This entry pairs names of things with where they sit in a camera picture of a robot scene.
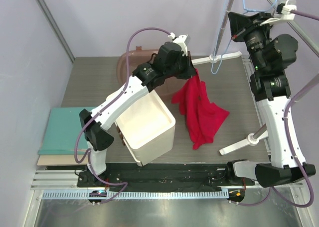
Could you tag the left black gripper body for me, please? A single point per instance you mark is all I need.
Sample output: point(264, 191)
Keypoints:
point(183, 71)

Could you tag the white plastic storage box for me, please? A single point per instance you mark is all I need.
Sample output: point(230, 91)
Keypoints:
point(147, 128)

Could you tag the beige board under book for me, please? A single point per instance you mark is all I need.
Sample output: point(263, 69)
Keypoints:
point(58, 160)

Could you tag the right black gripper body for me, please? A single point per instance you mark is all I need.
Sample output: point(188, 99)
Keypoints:
point(255, 27)

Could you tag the white slotted cable duct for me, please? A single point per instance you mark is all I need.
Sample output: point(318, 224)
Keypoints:
point(99, 195)

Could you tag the light blue wire hanger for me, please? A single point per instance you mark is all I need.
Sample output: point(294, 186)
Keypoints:
point(246, 10)

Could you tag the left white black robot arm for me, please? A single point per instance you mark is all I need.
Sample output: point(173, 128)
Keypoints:
point(172, 60)

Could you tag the red t shirt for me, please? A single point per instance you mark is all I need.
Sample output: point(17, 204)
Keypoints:
point(203, 117)

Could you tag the brown translucent plastic lid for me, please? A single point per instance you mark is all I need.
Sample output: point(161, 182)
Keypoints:
point(139, 56)

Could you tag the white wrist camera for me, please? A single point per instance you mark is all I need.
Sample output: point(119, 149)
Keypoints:
point(181, 40)
point(283, 13)

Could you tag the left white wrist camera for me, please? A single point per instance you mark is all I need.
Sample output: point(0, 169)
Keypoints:
point(181, 40)

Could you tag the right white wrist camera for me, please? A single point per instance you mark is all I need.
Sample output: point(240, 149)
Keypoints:
point(283, 13)

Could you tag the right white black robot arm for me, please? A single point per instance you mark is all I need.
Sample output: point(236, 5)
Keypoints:
point(272, 93)

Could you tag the teal book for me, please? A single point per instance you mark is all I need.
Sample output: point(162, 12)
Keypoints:
point(61, 132)

